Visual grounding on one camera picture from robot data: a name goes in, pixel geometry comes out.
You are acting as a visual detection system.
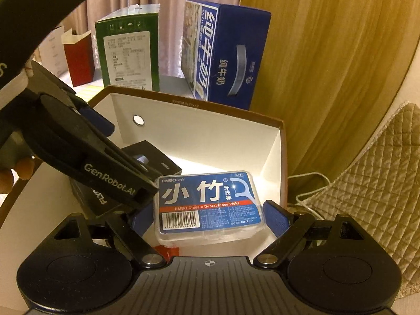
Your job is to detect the dark red paper box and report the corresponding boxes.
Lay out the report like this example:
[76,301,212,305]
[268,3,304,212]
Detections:
[62,29,96,87]

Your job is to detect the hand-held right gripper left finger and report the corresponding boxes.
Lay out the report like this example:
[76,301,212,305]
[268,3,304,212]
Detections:
[54,200,166,269]

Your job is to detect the blue dental floss box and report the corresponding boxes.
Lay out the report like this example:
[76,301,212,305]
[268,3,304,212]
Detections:
[154,172,264,247]

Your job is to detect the blue milk carton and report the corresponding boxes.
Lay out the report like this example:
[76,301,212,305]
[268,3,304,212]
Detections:
[180,0,272,111]

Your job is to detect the brown storage box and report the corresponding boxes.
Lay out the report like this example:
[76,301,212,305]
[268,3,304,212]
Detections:
[3,85,289,270]

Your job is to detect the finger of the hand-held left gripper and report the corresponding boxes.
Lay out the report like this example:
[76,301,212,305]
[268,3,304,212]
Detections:
[31,61,115,137]
[98,134,164,178]

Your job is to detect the white carton box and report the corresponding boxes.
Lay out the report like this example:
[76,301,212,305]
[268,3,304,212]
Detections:
[39,24,71,77]

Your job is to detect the white cable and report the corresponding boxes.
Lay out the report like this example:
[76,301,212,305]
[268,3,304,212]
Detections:
[288,173,333,211]

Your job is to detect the black product box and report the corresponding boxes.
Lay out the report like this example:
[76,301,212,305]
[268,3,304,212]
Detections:
[69,140,182,218]

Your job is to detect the person's left hand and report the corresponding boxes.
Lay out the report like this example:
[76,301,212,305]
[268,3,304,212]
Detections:
[0,157,35,195]

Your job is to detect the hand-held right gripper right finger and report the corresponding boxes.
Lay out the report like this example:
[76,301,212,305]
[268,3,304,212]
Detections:
[253,199,365,268]

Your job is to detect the green milk carton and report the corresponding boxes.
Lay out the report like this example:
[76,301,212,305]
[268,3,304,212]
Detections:
[94,4,161,92]

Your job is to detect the wooden door panel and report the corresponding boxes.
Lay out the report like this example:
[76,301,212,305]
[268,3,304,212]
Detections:
[241,0,420,184]

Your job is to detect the quilted chair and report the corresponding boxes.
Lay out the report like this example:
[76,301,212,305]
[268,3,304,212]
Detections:
[295,103,420,302]

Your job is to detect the red packet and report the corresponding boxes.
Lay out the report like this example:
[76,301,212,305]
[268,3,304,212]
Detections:
[153,245,181,258]

